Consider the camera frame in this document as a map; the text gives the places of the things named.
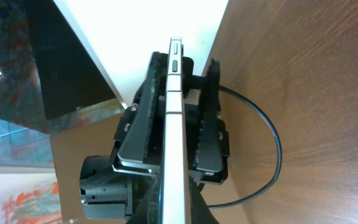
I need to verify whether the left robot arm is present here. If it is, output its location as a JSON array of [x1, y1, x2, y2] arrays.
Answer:
[[79, 52, 230, 223]]

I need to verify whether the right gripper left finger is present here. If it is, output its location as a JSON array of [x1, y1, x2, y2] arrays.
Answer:
[[126, 175, 162, 224]]

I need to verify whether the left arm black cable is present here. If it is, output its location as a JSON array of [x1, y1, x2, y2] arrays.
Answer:
[[206, 85, 283, 210]]

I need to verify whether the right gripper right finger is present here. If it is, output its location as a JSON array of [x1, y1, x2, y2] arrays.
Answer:
[[189, 180, 219, 224]]

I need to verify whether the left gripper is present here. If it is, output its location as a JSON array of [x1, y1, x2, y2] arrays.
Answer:
[[110, 52, 229, 184]]

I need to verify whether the black Samsung Galaxy smartphone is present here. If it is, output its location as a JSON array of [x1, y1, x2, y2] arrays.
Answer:
[[160, 37, 191, 224]]

